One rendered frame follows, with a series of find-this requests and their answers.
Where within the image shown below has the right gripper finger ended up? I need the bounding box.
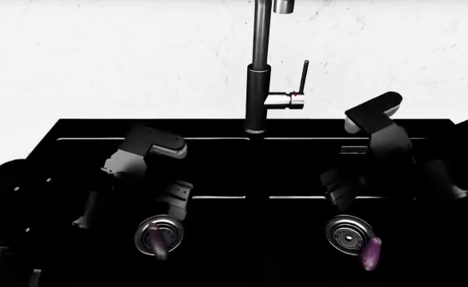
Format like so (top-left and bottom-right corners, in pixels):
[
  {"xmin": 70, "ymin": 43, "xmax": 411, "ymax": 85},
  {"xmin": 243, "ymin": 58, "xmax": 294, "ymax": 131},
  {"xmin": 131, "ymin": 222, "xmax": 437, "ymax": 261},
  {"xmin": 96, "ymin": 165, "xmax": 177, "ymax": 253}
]
[
  {"xmin": 319, "ymin": 166, "xmax": 365, "ymax": 213},
  {"xmin": 423, "ymin": 159, "xmax": 468, "ymax": 201}
]

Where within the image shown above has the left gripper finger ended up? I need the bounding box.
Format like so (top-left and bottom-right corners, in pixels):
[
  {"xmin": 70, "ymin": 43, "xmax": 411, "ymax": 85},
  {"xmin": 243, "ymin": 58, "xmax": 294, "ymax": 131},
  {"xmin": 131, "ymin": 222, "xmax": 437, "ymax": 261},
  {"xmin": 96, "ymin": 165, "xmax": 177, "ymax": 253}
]
[
  {"xmin": 162, "ymin": 179, "xmax": 195, "ymax": 222},
  {"xmin": 71, "ymin": 191, "xmax": 113, "ymax": 230}
]

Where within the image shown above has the round steel sink drain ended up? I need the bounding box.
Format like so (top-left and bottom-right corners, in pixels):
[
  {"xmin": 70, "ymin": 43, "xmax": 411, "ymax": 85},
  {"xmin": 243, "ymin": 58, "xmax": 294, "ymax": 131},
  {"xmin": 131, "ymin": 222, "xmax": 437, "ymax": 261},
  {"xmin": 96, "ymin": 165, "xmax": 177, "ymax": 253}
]
[
  {"xmin": 324, "ymin": 214, "xmax": 379, "ymax": 258},
  {"xmin": 134, "ymin": 214, "xmax": 186, "ymax": 258}
]

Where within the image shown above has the black double basin sink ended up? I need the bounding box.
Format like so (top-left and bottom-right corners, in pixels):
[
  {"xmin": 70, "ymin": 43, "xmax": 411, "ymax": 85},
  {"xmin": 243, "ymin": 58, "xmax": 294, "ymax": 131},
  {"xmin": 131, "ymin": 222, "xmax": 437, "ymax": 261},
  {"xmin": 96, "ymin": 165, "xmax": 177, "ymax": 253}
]
[{"xmin": 25, "ymin": 117, "xmax": 468, "ymax": 287}]

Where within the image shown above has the purple eggplant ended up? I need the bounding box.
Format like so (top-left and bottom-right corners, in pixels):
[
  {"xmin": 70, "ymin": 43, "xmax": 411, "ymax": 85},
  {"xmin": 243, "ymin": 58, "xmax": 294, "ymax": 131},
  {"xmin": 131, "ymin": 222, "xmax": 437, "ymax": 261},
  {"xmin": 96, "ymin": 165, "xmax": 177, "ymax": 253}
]
[
  {"xmin": 147, "ymin": 220, "xmax": 169, "ymax": 261},
  {"xmin": 361, "ymin": 236, "xmax": 383, "ymax": 272}
]

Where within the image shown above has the chrome and black kitchen faucet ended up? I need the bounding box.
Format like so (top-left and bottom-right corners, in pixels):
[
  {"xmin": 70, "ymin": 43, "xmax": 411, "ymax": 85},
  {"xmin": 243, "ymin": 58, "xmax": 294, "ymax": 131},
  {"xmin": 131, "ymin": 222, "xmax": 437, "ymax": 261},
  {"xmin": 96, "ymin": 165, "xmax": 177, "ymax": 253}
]
[{"xmin": 243, "ymin": 0, "xmax": 311, "ymax": 135}]

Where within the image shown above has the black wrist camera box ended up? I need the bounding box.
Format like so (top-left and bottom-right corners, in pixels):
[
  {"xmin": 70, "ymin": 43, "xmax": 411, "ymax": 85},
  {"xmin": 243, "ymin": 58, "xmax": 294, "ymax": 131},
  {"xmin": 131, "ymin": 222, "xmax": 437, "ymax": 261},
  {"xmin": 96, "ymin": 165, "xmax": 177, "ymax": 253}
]
[
  {"xmin": 344, "ymin": 91, "xmax": 404, "ymax": 134},
  {"xmin": 116, "ymin": 124, "xmax": 189, "ymax": 160}
]

